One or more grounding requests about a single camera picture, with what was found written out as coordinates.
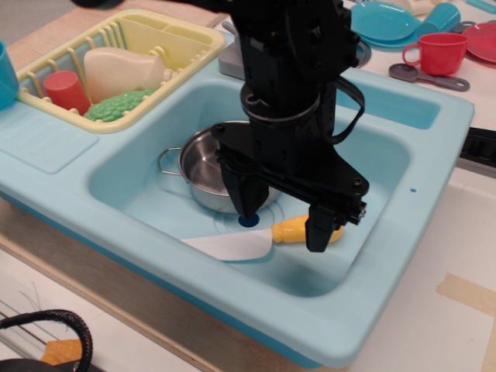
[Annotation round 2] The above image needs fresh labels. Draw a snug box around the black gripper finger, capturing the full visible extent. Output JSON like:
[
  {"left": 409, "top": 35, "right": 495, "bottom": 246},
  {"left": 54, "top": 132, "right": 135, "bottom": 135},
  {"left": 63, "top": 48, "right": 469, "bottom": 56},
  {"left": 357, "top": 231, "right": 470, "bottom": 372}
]
[
  {"left": 220, "top": 161, "right": 269, "bottom": 219},
  {"left": 305, "top": 205, "right": 339, "bottom": 253}
]

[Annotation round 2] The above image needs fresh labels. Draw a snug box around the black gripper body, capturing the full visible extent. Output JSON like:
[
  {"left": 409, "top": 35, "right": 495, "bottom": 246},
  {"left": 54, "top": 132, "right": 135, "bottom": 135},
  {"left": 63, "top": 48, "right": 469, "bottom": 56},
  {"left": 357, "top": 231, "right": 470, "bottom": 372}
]
[{"left": 211, "top": 116, "right": 369, "bottom": 225}]

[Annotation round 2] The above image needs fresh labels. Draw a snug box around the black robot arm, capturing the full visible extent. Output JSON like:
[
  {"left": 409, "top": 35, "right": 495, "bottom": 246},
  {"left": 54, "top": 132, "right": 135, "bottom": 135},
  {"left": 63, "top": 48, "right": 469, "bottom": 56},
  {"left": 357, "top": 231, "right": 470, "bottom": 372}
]
[{"left": 198, "top": 1, "right": 369, "bottom": 252}]

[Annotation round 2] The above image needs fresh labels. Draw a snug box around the small steel pot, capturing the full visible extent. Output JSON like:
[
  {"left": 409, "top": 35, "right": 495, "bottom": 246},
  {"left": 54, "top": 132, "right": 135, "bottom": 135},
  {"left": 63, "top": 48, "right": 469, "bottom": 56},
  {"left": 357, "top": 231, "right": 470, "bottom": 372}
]
[{"left": 157, "top": 120, "right": 281, "bottom": 215}]

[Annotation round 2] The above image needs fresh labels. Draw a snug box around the grey toy faucet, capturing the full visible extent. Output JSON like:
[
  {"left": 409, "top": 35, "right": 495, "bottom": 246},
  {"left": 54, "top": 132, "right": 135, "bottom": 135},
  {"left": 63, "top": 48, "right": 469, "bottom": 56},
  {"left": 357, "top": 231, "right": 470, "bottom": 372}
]
[{"left": 218, "top": 21, "right": 245, "bottom": 80}]

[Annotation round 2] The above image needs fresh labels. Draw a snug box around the grey plastic spoon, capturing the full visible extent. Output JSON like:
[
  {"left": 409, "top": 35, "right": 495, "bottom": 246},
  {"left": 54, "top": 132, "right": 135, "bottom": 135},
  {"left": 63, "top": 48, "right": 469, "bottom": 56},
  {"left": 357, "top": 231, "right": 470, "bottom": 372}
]
[{"left": 388, "top": 64, "right": 470, "bottom": 92}]

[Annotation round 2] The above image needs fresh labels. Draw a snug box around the light blue toy sink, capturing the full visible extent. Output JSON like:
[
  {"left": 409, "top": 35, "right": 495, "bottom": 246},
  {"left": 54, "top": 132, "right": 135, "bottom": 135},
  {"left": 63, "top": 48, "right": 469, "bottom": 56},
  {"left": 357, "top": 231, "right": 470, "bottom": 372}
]
[{"left": 1, "top": 61, "right": 474, "bottom": 367}]

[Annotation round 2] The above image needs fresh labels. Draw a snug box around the masking tape strip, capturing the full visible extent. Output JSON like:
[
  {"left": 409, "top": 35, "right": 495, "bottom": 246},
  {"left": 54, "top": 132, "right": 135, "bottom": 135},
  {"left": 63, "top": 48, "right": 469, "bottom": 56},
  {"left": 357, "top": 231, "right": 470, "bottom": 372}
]
[{"left": 436, "top": 274, "right": 495, "bottom": 317}]

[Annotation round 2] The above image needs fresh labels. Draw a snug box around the wooden base board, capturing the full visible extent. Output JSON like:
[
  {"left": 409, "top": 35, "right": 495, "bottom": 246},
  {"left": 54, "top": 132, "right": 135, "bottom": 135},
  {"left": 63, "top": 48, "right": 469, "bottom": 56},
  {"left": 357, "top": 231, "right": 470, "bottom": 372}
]
[{"left": 1, "top": 201, "right": 302, "bottom": 371}]

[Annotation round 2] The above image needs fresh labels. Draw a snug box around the blue plastic plate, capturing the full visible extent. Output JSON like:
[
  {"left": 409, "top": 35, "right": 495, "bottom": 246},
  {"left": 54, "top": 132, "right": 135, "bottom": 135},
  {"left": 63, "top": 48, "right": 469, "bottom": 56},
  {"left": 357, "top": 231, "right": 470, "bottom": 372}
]
[{"left": 351, "top": 2, "right": 421, "bottom": 48}]

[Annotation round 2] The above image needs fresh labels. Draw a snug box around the green toy vegetable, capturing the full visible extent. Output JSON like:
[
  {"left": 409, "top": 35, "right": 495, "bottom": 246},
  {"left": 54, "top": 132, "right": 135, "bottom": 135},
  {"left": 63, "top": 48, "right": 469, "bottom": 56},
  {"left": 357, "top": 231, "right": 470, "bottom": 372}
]
[{"left": 84, "top": 89, "right": 153, "bottom": 122}]

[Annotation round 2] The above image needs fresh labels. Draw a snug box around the yellow dish rack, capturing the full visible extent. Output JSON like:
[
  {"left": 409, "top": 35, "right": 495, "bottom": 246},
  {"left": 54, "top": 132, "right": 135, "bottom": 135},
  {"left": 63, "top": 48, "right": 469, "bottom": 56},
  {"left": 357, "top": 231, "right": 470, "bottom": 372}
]
[{"left": 17, "top": 9, "right": 226, "bottom": 133}]

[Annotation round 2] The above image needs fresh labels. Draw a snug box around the red mug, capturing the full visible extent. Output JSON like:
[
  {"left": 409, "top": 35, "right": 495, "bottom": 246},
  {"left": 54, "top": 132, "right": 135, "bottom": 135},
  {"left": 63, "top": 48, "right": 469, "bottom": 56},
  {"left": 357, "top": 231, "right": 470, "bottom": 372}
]
[{"left": 402, "top": 33, "right": 468, "bottom": 76}]

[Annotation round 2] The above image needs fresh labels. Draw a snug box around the cream plastic bottle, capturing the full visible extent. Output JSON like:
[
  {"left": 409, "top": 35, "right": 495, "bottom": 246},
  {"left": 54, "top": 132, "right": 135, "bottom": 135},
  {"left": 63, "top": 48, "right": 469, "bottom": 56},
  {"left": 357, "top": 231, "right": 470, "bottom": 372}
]
[{"left": 84, "top": 47, "right": 175, "bottom": 104}]

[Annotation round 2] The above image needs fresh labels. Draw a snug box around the cream plastic item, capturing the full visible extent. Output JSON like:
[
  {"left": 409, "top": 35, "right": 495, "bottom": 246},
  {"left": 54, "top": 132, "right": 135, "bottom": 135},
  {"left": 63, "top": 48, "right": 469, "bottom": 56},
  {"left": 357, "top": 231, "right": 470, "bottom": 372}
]
[{"left": 390, "top": 0, "right": 442, "bottom": 16}]

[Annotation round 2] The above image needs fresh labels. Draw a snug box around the blue tumbler cup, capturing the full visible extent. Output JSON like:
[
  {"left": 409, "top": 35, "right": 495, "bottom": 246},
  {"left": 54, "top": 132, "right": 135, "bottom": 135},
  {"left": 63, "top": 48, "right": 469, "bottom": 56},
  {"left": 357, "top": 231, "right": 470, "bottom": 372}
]
[{"left": 416, "top": 2, "right": 461, "bottom": 37}]

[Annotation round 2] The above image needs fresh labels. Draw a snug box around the red plastic cup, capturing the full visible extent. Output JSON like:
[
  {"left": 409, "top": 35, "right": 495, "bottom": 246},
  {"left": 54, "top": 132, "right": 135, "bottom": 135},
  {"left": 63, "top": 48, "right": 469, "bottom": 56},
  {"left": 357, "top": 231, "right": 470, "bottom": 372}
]
[{"left": 43, "top": 71, "right": 91, "bottom": 115}]

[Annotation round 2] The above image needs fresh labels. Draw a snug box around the red plastic plate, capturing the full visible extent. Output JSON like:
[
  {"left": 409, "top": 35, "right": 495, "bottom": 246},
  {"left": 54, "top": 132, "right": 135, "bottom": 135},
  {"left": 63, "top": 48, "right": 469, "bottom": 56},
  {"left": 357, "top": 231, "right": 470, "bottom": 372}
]
[{"left": 462, "top": 22, "right": 496, "bottom": 63}]

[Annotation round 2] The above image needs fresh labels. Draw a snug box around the orange plastic piece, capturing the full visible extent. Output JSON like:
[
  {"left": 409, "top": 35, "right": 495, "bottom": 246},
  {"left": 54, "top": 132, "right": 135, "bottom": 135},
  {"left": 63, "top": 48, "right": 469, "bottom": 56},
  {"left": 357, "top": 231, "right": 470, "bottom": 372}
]
[{"left": 40, "top": 339, "right": 82, "bottom": 366}]

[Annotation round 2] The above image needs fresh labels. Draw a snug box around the blue cup at left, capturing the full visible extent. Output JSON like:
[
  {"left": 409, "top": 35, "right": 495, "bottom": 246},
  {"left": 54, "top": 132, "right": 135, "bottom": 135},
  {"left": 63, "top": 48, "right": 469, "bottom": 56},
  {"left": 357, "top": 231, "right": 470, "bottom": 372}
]
[{"left": 0, "top": 40, "right": 19, "bottom": 109}]

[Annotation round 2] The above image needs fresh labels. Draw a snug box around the toy knife yellow handle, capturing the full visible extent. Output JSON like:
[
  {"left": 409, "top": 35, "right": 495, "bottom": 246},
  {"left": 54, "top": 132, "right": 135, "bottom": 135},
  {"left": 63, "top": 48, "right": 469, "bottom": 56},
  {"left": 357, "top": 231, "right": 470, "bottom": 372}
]
[{"left": 181, "top": 215, "right": 346, "bottom": 262}]

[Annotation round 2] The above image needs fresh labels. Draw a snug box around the black rail at right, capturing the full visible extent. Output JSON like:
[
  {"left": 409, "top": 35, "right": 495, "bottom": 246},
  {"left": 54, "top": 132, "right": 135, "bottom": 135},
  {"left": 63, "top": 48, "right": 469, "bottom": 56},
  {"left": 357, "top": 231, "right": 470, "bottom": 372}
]
[{"left": 460, "top": 127, "right": 496, "bottom": 168}]

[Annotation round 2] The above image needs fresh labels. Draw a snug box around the black braided cable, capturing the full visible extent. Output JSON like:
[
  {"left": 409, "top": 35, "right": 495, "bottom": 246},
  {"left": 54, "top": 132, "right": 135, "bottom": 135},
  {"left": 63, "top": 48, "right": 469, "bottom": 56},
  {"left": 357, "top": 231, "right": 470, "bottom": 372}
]
[{"left": 0, "top": 308, "right": 95, "bottom": 372}]

